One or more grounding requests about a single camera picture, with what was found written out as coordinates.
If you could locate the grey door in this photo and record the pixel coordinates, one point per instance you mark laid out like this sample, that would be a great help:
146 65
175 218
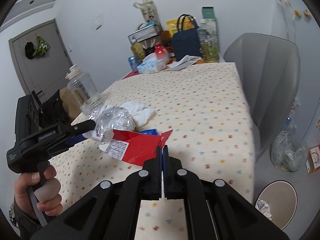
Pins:
40 75

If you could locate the red paper carton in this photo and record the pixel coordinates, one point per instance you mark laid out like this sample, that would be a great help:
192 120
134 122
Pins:
131 147

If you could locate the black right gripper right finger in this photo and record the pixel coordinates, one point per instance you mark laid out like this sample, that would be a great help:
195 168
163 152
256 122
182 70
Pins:
214 210

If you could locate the large clear water jug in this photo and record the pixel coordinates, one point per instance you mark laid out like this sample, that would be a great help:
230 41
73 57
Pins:
81 86

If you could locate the tan jacket on chair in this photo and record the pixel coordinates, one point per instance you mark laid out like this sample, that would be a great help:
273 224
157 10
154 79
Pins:
69 103

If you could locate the green carton box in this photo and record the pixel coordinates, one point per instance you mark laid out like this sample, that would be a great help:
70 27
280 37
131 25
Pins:
208 12

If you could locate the clear plastic bag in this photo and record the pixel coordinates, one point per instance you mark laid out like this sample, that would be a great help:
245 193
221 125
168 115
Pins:
288 153

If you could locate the person's left hand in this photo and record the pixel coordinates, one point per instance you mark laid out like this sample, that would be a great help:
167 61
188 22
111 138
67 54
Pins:
48 195

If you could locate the large white crumpled tissue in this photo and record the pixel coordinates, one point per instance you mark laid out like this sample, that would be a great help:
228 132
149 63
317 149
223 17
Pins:
139 112

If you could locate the blue tissue box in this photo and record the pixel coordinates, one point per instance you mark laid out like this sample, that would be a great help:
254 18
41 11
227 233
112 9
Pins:
151 65

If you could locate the beige trash bin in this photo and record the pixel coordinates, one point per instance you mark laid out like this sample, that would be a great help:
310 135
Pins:
278 203

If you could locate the white paper on table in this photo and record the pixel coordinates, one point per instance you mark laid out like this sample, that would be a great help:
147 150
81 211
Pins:
185 62

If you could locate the white refrigerator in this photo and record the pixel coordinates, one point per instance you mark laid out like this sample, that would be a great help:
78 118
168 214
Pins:
302 28

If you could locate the grey chair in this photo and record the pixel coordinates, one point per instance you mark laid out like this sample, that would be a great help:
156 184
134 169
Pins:
269 70

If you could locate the crushed clear plastic bottle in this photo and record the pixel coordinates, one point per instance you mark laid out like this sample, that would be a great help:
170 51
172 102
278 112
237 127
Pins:
109 117

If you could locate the blue tissue pack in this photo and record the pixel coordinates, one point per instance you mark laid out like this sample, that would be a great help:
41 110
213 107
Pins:
149 132

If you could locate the red white bottle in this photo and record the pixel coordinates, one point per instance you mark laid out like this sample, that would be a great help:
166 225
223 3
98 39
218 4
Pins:
161 53

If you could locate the yellow-green drink bottle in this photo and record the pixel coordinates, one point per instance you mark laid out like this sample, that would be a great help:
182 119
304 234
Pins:
137 50

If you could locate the yellow snack bag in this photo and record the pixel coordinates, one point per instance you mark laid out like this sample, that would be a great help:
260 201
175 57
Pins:
172 26

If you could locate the black garment on chair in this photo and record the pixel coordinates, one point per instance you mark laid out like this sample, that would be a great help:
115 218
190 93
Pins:
52 112

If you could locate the floral cream tablecloth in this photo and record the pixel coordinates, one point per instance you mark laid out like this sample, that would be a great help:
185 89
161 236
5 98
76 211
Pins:
204 108

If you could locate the paper bag on wall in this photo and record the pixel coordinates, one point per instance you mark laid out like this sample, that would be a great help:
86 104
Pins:
149 12

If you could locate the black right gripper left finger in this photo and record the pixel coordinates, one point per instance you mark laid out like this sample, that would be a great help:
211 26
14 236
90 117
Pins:
108 211

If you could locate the blue drink can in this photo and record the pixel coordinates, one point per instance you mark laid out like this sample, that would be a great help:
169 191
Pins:
134 63

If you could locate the navy lunch bag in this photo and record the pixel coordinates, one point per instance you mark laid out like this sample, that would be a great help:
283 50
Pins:
186 42

